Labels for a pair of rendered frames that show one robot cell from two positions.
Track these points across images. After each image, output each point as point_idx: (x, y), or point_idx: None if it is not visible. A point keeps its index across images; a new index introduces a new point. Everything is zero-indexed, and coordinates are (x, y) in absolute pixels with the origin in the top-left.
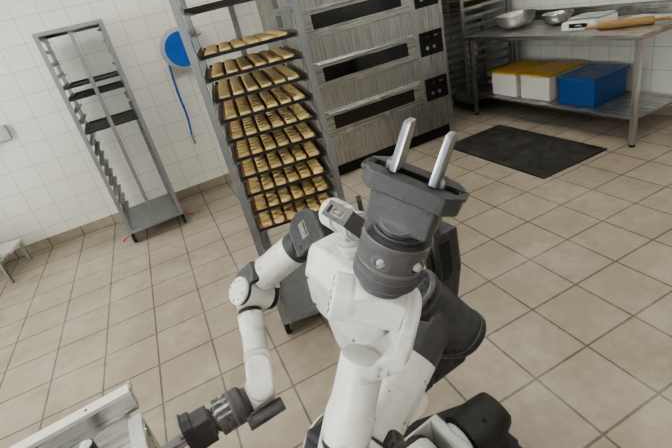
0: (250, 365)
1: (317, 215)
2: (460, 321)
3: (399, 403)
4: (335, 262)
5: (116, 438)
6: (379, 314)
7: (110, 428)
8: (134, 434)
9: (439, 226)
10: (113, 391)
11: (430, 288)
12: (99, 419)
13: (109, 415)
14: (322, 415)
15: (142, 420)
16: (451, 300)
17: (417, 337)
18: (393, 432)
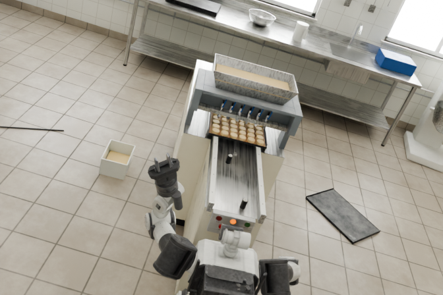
0: None
1: (274, 261)
2: (161, 253)
3: (157, 229)
4: None
5: (248, 213)
6: None
7: (255, 214)
8: (245, 217)
9: (211, 286)
10: (265, 211)
11: (173, 236)
12: (258, 209)
13: (258, 212)
14: (174, 214)
15: (250, 222)
16: (167, 248)
17: (167, 236)
18: (153, 226)
